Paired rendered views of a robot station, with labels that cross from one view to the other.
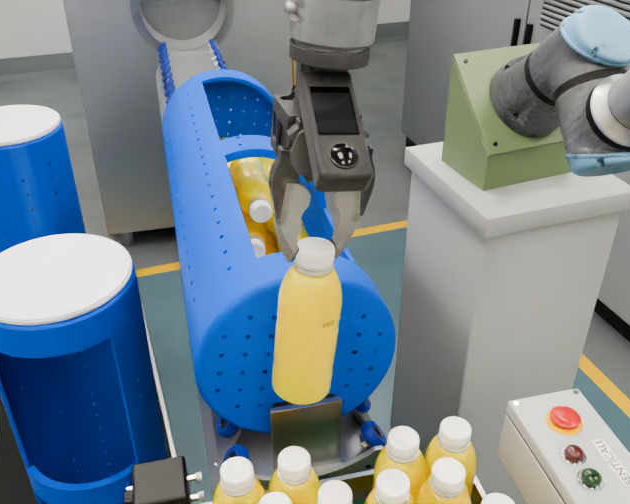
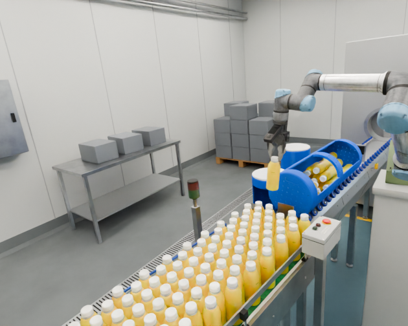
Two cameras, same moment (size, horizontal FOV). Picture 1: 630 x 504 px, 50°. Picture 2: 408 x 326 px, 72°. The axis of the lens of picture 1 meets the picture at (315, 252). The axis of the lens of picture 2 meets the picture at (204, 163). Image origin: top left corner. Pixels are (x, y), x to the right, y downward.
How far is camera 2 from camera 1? 113 cm
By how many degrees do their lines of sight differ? 55
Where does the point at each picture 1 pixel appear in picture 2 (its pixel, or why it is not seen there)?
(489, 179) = (387, 179)
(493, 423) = (385, 276)
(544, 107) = not seen: hidden behind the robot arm
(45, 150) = (300, 154)
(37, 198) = not seen: hidden behind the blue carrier
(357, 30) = (278, 118)
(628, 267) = not seen: outside the picture
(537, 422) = (320, 219)
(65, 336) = (263, 184)
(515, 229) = (385, 195)
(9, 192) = (287, 163)
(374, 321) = (306, 191)
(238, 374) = (276, 193)
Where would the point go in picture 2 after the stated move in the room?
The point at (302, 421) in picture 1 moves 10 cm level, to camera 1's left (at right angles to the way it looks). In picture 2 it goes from (283, 208) to (271, 202)
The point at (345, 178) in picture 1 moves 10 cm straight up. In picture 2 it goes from (266, 139) to (265, 119)
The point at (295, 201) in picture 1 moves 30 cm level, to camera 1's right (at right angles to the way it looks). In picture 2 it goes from (271, 147) to (320, 158)
